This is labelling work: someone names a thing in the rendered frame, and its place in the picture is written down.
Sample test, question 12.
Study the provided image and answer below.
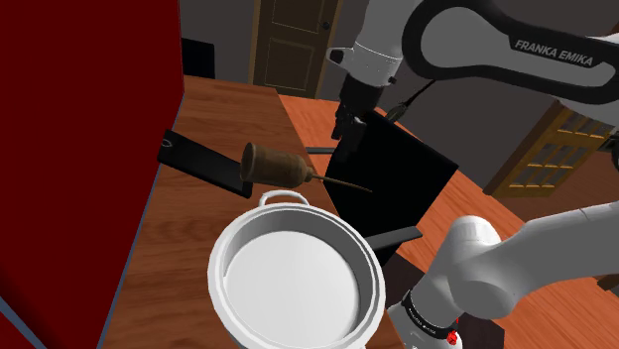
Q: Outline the black flat tablet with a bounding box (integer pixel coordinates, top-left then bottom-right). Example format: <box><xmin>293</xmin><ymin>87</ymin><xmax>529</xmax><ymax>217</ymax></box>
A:
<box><xmin>156</xmin><ymin>128</ymin><xmax>254</xmax><ymax>200</ymax></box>

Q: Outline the black chair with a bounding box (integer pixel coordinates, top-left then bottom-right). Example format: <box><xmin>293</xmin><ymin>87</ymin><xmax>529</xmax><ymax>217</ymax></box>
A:
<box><xmin>305</xmin><ymin>109</ymin><xmax>460</xmax><ymax>268</ymax></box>

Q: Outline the brown bottle with thin spout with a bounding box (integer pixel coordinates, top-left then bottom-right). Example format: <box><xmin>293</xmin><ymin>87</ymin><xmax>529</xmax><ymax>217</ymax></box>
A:
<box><xmin>240</xmin><ymin>142</ymin><xmax>374</xmax><ymax>194</ymax></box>

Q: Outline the brown panelled door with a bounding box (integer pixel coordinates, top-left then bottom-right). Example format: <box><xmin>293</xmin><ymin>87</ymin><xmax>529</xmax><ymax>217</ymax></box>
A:
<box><xmin>247</xmin><ymin>0</ymin><xmax>345</xmax><ymax>99</ymax></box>

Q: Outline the large red box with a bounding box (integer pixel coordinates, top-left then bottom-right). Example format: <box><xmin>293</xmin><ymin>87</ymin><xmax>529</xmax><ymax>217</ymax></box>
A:
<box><xmin>0</xmin><ymin>0</ymin><xmax>186</xmax><ymax>349</ymax></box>

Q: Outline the wooden door with glass panes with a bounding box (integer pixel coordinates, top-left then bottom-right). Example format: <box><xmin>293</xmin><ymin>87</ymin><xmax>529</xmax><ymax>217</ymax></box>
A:
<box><xmin>482</xmin><ymin>100</ymin><xmax>618</xmax><ymax>199</ymax></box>

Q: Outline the black box-shaped furniture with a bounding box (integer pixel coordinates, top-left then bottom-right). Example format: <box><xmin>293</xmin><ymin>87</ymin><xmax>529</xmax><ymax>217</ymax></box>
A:
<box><xmin>181</xmin><ymin>38</ymin><xmax>217</xmax><ymax>80</ymax></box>

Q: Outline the white round pot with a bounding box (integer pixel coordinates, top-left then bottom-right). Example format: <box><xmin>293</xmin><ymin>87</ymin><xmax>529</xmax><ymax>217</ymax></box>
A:
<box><xmin>206</xmin><ymin>188</ymin><xmax>388</xmax><ymax>349</ymax></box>

